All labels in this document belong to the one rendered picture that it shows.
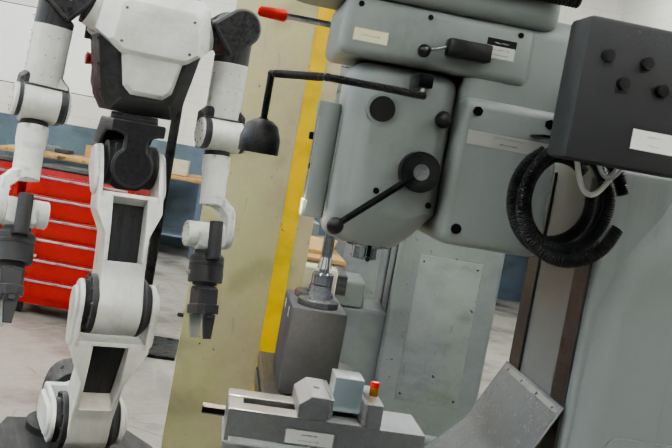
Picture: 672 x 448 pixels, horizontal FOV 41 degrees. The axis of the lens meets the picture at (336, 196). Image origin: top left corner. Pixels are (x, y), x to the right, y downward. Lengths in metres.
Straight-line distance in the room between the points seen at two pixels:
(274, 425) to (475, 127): 0.61
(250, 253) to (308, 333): 1.48
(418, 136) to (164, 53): 0.83
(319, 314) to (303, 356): 0.10
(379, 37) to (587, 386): 0.69
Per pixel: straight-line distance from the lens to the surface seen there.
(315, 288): 1.94
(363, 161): 1.54
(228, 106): 2.30
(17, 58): 10.91
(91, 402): 2.32
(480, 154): 1.56
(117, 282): 2.16
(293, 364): 1.93
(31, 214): 2.17
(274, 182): 3.35
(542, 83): 1.60
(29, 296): 6.38
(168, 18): 2.20
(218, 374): 3.46
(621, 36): 1.38
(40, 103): 2.18
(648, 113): 1.39
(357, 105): 1.55
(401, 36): 1.53
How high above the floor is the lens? 1.47
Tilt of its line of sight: 3 degrees down
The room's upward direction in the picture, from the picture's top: 10 degrees clockwise
